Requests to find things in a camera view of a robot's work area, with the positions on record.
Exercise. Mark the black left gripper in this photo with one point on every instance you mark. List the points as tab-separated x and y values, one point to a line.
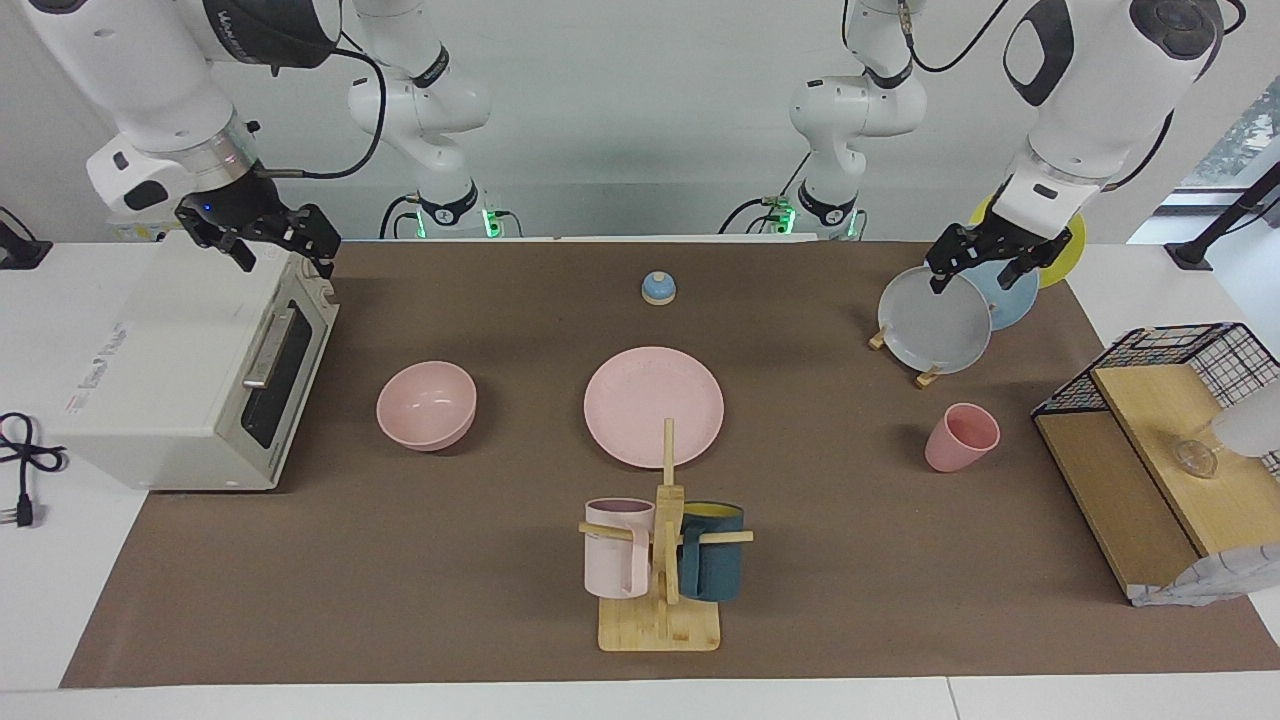
985	247

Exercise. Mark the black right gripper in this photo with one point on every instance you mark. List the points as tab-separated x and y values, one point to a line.
240	205

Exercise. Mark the pink cup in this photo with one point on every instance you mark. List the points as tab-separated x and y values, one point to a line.
955	445

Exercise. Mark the pink bowl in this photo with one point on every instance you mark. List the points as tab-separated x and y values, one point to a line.
425	405

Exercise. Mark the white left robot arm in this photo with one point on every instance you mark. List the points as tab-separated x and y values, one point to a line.
1100	80

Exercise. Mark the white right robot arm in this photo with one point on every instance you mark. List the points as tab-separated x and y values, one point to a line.
150	80

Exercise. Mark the light blue plate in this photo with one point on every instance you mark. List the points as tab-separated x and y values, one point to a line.
1012	305

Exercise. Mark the grey plate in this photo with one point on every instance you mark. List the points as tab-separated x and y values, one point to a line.
935	325

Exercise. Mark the yellow plate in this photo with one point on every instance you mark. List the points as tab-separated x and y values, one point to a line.
1068	258

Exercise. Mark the wooden plate rack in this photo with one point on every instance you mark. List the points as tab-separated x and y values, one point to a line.
928	379

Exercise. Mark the small white box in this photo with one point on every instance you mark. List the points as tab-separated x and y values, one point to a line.
135	230

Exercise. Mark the white toaster oven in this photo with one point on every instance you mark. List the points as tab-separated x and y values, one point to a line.
150	380

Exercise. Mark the black table clamp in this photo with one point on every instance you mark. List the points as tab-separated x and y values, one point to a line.
20	250

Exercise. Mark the clear glass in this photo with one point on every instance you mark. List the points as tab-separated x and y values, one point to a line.
1197	460

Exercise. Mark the frosted white plastic container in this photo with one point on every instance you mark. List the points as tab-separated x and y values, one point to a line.
1250	420

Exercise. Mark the blue bell with wooden knob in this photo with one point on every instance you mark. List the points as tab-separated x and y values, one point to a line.
658	290

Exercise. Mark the brown table mat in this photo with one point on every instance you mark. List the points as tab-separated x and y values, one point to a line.
450	560

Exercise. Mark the pink plate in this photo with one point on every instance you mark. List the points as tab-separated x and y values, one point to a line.
640	400

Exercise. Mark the white patterned cloth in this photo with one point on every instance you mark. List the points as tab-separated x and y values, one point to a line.
1220	578

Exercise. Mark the dark teal mug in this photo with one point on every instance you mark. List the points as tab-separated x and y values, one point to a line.
712	565

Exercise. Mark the pink mug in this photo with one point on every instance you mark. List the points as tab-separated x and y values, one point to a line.
615	560

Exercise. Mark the wooden mug tree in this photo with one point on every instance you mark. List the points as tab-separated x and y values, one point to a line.
660	625

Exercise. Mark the black camera stand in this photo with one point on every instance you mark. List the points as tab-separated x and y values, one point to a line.
1225	225

